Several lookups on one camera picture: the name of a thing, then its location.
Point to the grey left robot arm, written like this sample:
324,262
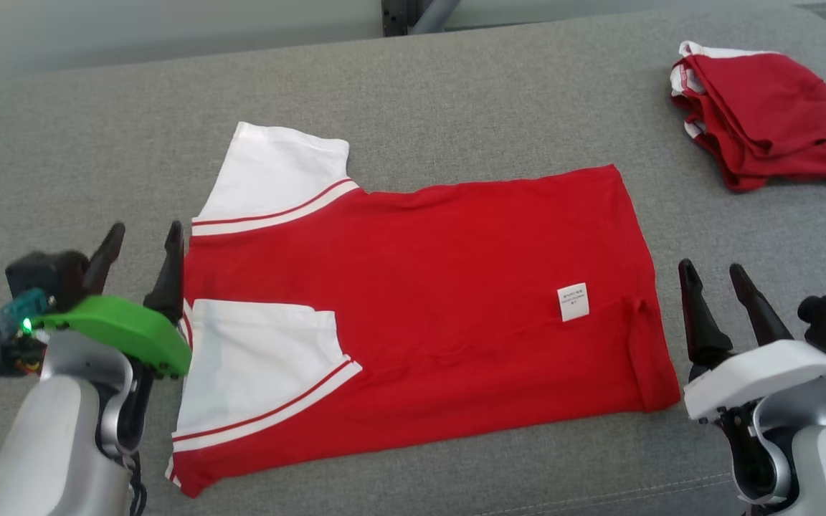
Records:
62,444

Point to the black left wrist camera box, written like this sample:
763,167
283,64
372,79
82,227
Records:
47,276

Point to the red white jersey shirt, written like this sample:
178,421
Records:
456,287

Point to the grey partition post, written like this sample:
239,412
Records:
399,14

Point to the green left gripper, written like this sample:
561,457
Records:
126,326

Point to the red white-striped shorts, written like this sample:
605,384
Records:
771,115

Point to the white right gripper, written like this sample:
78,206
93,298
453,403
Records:
757,376

